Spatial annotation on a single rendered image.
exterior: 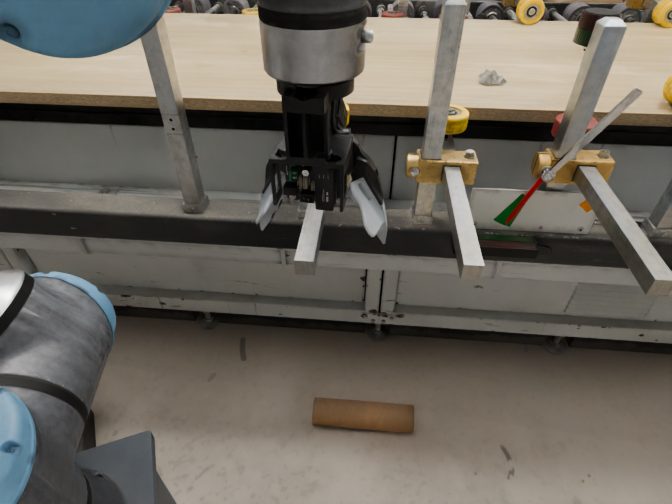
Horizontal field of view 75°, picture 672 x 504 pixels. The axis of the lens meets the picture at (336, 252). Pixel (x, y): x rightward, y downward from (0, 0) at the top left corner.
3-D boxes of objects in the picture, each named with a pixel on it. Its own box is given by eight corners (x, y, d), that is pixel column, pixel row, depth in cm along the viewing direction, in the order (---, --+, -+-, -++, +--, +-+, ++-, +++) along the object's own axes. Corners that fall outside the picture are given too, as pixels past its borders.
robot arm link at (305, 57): (275, 3, 40) (379, 7, 39) (280, 58, 43) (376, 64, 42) (243, 27, 33) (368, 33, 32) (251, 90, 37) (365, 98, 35)
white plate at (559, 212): (588, 235, 92) (607, 195, 86) (463, 228, 94) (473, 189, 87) (587, 233, 92) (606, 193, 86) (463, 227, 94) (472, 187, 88)
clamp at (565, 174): (605, 185, 84) (616, 162, 81) (534, 182, 85) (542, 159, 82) (595, 171, 89) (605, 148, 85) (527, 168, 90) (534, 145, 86)
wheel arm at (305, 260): (315, 279, 68) (314, 259, 65) (294, 278, 68) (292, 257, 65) (339, 149, 101) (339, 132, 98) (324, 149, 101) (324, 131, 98)
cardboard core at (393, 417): (415, 424, 125) (311, 416, 127) (411, 438, 130) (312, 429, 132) (413, 399, 131) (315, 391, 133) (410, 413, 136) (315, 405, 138)
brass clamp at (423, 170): (474, 187, 87) (479, 164, 83) (405, 183, 88) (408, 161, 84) (469, 171, 91) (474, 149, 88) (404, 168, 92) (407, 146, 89)
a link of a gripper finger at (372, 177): (358, 217, 50) (312, 158, 46) (360, 208, 51) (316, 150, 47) (393, 200, 47) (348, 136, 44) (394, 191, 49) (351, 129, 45)
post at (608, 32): (536, 256, 98) (629, 20, 67) (520, 255, 98) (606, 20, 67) (532, 246, 101) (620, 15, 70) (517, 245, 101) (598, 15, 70)
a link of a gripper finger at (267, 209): (229, 239, 50) (268, 188, 44) (246, 210, 54) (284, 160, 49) (252, 254, 51) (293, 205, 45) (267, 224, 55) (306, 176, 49)
